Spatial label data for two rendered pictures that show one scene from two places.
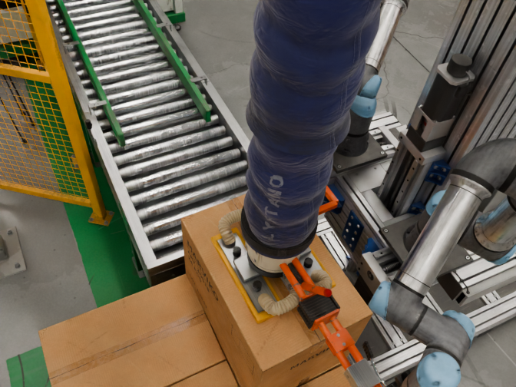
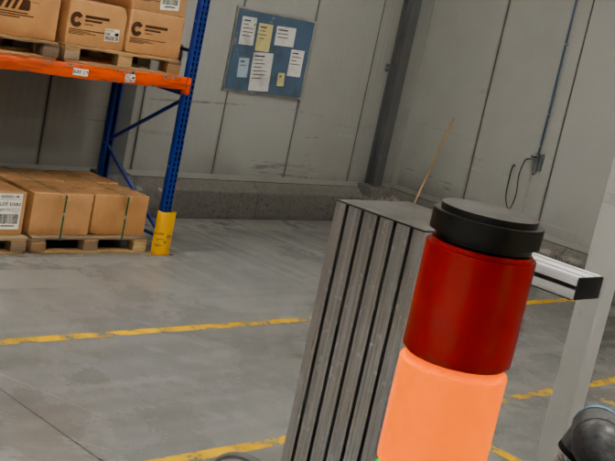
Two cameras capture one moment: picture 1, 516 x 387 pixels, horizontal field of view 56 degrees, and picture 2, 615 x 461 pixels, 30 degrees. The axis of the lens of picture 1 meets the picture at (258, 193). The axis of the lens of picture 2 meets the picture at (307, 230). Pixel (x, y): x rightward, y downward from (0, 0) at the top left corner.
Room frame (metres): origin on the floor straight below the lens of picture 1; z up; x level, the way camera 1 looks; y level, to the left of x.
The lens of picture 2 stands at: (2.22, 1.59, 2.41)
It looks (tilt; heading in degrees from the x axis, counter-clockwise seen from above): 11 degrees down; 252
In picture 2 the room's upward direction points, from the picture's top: 12 degrees clockwise
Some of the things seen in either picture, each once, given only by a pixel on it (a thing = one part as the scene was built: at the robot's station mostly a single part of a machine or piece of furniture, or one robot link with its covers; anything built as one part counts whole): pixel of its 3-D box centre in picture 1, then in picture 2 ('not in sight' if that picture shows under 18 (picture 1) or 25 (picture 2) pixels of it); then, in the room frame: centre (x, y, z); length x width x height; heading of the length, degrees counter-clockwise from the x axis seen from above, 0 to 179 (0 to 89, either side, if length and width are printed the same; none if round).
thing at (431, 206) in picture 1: (447, 215); not in sight; (0.92, -0.57, 1.20); 0.13 x 0.12 x 0.14; 60
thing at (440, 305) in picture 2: not in sight; (469, 301); (1.99, 1.13, 2.30); 0.05 x 0.05 x 0.05
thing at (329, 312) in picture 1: (318, 308); not in sight; (0.63, -0.21, 1.07); 0.10 x 0.08 x 0.06; 123
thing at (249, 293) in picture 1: (246, 270); not in sight; (0.79, 0.01, 0.97); 0.34 x 0.10 x 0.05; 33
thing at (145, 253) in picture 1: (83, 104); not in sight; (1.97, 1.01, 0.50); 2.31 x 0.05 x 0.19; 32
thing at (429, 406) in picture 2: not in sight; (441, 414); (1.99, 1.13, 2.24); 0.05 x 0.05 x 0.05
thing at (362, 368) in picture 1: (362, 377); not in sight; (0.45, -0.33, 1.06); 0.07 x 0.07 x 0.04; 33
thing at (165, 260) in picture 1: (226, 240); not in sight; (1.14, 0.11, 0.58); 0.70 x 0.03 x 0.06; 122
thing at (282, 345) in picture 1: (266, 291); not in sight; (0.84, -0.07, 0.74); 0.60 x 0.40 x 0.40; 34
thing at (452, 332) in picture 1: (443, 335); not in sight; (0.46, -0.43, 1.37); 0.11 x 0.11 x 0.08; 60
